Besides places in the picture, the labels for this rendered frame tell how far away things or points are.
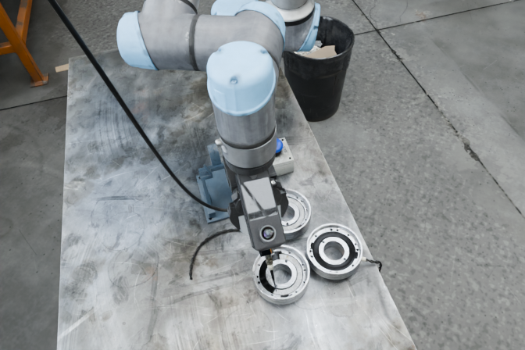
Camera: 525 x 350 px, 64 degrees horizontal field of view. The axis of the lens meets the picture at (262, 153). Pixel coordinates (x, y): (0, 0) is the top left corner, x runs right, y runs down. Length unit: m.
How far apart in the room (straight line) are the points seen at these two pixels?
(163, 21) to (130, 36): 0.05
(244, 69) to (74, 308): 0.61
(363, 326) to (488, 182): 1.41
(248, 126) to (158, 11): 0.21
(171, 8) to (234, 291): 0.51
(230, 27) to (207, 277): 0.49
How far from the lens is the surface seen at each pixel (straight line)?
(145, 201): 0.97
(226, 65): 0.46
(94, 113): 1.20
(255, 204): 0.57
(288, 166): 0.94
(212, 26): 0.56
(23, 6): 3.00
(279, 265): 0.82
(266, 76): 0.45
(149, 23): 0.59
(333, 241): 0.84
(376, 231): 1.83
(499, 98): 2.53
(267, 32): 0.55
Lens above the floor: 1.57
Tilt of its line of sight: 50 degrees down
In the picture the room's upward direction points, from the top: 5 degrees counter-clockwise
